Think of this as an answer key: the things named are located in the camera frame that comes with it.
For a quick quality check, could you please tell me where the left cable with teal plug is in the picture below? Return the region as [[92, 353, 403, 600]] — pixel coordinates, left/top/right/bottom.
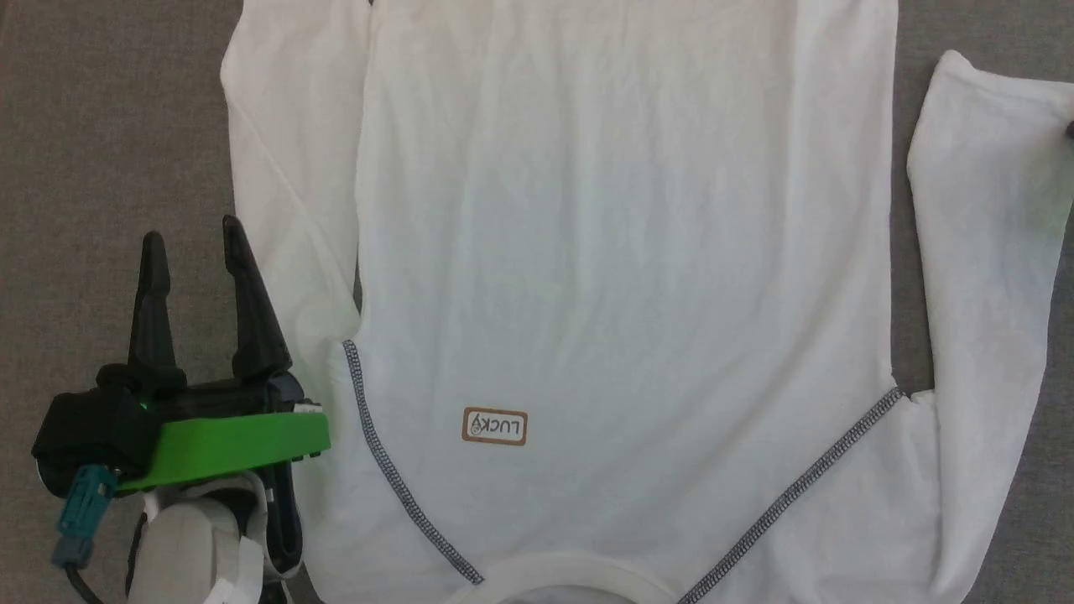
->
[[52, 466, 120, 604]]

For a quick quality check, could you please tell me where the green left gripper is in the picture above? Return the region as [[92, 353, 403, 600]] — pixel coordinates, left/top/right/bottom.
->
[[96, 215, 331, 494]]

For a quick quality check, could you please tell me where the white long-sleeve shirt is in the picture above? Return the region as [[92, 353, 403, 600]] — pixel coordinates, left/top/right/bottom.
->
[[220, 0, 1074, 604]]

